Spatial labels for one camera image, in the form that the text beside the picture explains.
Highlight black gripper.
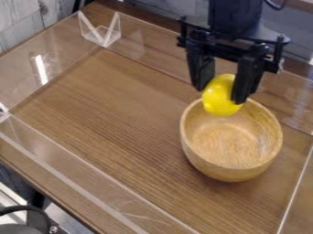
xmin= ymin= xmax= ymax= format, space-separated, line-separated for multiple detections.
xmin=178 ymin=16 xmax=290 ymax=104

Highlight yellow lemon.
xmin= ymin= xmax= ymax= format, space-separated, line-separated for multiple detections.
xmin=202 ymin=73 xmax=242 ymax=116

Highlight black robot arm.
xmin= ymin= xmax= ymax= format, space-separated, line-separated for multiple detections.
xmin=178 ymin=0 xmax=290 ymax=104

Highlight brown wooden bowl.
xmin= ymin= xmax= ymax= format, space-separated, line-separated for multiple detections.
xmin=179 ymin=100 xmax=283 ymax=182

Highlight clear acrylic tray walls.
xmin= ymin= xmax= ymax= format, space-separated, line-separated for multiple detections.
xmin=0 ymin=10 xmax=313 ymax=234

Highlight black metal bracket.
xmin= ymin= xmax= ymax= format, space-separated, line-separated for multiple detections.
xmin=25 ymin=201 xmax=69 ymax=234

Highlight black cable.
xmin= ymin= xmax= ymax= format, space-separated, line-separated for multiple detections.
xmin=0 ymin=204 xmax=47 ymax=228

